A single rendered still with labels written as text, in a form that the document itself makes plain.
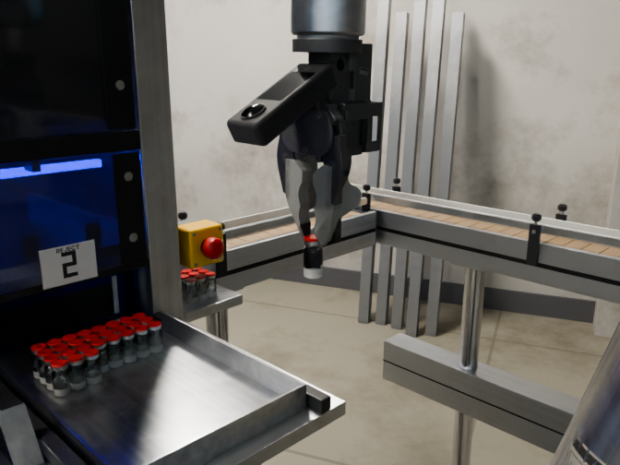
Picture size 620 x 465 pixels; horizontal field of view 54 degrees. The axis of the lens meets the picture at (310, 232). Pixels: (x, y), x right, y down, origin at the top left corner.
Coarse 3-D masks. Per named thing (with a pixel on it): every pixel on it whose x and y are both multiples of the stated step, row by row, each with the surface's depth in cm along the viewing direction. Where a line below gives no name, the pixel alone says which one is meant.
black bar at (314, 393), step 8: (160, 312) 104; (160, 320) 102; (312, 392) 79; (320, 392) 79; (312, 400) 78; (320, 400) 77; (328, 400) 78; (312, 408) 78; (320, 408) 77; (328, 408) 78
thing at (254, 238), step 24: (264, 216) 145; (288, 216) 142; (312, 216) 147; (360, 216) 157; (240, 240) 136; (264, 240) 135; (288, 240) 139; (336, 240) 150; (360, 240) 158; (216, 264) 125; (240, 264) 130; (264, 264) 135; (288, 264) 141
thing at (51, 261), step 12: (48, 252) 89; (60, 252) 90; (84, 252) 93; (48, 264) 89; (60, 264) 90; (84, 264) 93; (96, 264) 94; (48, 276) 89; (60, 276) 91; (84, 276) 93; (96, 276) 95; (48, 288) 90
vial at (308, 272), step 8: (304, 240) 66; (304, 248) 66; (312, 248) 66; (320, 248) 66; (304, 256) 66; (312, 256) 66; (320, 256) 66; (304, 264) 66; (312, 264) 66; (320, 264) 66; (304, 272) 67; (312, 272) 66; (320, 272) 67
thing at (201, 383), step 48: (192, 336) 95; (96, 384) 84; (144, 384) 84; (192, 384) 84; (240, 384) 84; (288, 384) 80; (96, 432) 73; (144, 432) 73; (192, 432) 73; (240, 432) 71
